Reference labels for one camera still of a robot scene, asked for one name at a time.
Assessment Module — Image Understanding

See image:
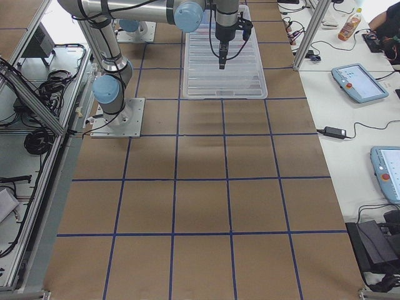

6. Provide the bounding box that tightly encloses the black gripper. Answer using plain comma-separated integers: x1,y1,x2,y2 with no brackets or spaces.
215,9,253,69

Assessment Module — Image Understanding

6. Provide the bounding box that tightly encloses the clear plastic box lid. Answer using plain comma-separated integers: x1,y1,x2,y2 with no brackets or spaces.
181,4,269,101

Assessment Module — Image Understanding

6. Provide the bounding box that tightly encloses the orange drink bottle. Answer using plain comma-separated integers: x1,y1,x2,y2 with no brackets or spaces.
337,7,362,41

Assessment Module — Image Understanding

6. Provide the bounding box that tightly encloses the blue teach pendant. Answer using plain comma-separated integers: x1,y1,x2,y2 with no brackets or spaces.
331,63,389,104
371,146,399,204

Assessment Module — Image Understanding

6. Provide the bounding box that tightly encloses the black power adapter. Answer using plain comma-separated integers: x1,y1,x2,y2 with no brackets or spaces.
322,126,347,139

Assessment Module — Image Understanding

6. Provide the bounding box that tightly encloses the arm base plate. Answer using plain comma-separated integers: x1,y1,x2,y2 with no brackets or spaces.
116,19,156,44
90,97,145,138

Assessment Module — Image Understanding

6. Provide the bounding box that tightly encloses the aluminium frame post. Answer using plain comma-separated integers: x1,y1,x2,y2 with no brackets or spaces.
292,0,330,71

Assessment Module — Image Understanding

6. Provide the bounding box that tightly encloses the black cable bundle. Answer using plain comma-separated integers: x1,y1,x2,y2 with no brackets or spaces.
24,127,53,156

